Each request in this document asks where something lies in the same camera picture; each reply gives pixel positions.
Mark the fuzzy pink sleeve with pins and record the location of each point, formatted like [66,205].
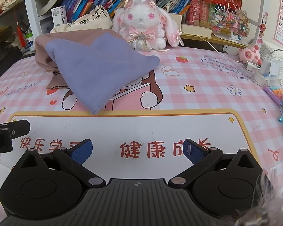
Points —
[268,200]

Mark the white plastic bottle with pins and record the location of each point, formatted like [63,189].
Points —
[30,42]

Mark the red tassel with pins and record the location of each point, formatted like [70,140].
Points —
[20,34]

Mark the white barcode box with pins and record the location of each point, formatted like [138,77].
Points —
[59,16]

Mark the thick white book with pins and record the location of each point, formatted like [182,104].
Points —
[195,30]

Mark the white knitted cloth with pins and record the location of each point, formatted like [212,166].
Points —
[273,49]

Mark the dark brown cloth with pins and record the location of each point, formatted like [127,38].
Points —
[3,42]

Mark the white power adapter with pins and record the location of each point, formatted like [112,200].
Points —
[251,66]

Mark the bee wall sticker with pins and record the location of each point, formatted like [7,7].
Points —
[263,28]

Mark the colourful bead tree ornament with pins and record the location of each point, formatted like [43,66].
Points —
[228,18]

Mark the bundle of colourful sticks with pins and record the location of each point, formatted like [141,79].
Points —
[277,95]

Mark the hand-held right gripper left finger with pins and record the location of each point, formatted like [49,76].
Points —
[81,150]

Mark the small pink plush toy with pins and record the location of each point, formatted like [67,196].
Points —
[250,54]

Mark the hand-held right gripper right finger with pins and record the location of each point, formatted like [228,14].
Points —
[193,153]

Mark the pink checkered printed table mat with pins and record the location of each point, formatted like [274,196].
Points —
[202,87]

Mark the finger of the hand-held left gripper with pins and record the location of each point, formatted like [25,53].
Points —
[20,128]

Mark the cream canvas bag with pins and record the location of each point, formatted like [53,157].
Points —
[87,21]

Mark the white pink plush bunny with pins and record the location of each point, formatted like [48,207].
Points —
[143,26]

